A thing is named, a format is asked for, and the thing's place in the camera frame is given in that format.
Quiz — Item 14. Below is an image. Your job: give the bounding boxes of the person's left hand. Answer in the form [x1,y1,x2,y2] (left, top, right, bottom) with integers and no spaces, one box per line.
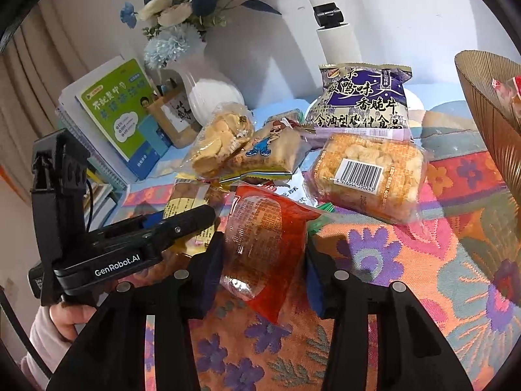
[49,302,96,341]

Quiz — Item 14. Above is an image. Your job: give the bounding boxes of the lilac long wafer packet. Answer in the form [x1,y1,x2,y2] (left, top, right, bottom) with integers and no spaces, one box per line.
[299,127,412,148]

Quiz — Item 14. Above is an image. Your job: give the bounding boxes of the white green scallion biscuit packet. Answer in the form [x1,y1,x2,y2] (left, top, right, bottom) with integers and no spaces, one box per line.
[264,168,336,236]

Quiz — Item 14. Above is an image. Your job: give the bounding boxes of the purple duck flavour chip bag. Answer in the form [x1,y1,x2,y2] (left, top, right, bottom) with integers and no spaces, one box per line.
[305,63,412,129]

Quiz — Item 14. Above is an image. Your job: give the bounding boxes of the pink sleeve forearm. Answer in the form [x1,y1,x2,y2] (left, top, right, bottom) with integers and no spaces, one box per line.
[20,304,77,390]

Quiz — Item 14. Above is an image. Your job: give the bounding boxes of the amber ribbed glass bowl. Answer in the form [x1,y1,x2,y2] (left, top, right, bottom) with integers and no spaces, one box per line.
[455,51,520,201]

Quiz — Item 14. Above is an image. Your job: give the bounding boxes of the white desk lamp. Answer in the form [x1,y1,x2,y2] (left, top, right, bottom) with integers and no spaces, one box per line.
[309,0,362,64]

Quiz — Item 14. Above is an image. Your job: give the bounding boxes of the green cover book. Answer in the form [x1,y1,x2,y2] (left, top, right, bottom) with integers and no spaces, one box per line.
[76,56,170,180]

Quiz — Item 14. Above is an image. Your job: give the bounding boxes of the cartoon plumber snack packet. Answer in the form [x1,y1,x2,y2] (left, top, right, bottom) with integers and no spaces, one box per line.
[218,117,311,184]

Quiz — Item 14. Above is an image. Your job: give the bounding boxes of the blue and white artificial flowers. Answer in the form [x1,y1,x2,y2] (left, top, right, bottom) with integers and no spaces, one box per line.
[119,0,280,70]

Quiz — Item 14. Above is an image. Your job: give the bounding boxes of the small beige cracker packet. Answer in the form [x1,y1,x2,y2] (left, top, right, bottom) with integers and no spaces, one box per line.
[265,109,304,123]

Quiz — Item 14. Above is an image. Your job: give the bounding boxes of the red orange snack packet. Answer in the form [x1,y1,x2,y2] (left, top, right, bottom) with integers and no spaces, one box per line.
[220,184,320,323]

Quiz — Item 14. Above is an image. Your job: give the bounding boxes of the clear bag yellow cookies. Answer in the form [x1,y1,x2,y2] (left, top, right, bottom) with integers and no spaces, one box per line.
[180,102,255,179]

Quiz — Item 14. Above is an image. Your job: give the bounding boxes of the yellow labelled snack packet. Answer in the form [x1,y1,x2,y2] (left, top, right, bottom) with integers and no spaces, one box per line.
[162,176,229,258]

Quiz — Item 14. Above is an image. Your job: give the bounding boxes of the white ribbed ceramic vase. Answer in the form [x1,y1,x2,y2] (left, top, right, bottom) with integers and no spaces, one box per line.
[167,42,245,126]

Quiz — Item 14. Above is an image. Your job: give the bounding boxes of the caramel rice cake barcode packet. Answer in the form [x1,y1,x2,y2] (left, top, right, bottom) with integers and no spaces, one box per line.
[306,133,428,224]

